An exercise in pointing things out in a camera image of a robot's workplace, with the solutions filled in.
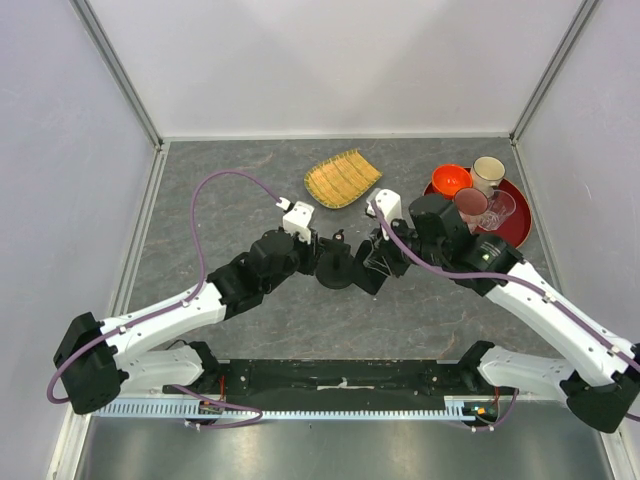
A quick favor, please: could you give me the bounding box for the white ceramic mug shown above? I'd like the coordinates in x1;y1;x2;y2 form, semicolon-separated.
470;156;506;198

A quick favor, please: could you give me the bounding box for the slotted cable duct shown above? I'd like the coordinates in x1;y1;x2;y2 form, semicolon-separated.
93;397;489;421

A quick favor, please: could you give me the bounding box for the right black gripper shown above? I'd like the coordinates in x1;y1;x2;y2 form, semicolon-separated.
364;214;448;277

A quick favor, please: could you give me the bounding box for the black phone stand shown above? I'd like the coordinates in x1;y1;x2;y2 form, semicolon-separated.
315;229;354;290

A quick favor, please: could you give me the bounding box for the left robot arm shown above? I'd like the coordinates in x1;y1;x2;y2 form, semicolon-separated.
47;228;319;415

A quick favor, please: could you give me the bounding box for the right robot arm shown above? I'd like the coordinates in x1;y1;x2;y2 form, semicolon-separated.
364;189;639;433

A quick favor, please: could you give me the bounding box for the left aluminium frame post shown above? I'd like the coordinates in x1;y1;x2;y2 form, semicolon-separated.
67;0;165;151

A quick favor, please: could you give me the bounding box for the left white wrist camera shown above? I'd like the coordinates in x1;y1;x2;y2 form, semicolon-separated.
276;197;315;244

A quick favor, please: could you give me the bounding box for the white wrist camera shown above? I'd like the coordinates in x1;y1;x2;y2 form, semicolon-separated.
365;188;403;225
276;197;315;244

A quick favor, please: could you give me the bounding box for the right aluminium frame post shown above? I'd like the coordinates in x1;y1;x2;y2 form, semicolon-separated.
509;0;604;146

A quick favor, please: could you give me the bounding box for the aluminium frame post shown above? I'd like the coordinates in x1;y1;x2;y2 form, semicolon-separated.
509;0;604;146
67;0;165;151

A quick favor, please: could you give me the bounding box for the woven bamboo tray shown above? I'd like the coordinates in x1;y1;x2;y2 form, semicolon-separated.
303;149;382;210

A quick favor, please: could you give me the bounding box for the clear glass cup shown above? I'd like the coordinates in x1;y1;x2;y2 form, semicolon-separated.
479;190;516;231

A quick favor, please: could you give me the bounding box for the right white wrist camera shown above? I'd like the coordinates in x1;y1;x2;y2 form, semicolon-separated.
365;188;403;225

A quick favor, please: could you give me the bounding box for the pink mug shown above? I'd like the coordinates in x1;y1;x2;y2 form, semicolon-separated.
453;187;489;233

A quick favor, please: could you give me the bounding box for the black smartphone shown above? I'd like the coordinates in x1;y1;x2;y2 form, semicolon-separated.
352;240;390;295

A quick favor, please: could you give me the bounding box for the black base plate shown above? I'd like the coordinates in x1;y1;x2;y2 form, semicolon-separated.
187;359;513;412

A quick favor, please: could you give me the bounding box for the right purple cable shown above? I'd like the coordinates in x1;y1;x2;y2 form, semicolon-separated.
372;204;640;432

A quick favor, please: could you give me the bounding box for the orange bowl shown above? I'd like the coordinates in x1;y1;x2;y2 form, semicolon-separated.
431;164;473;199

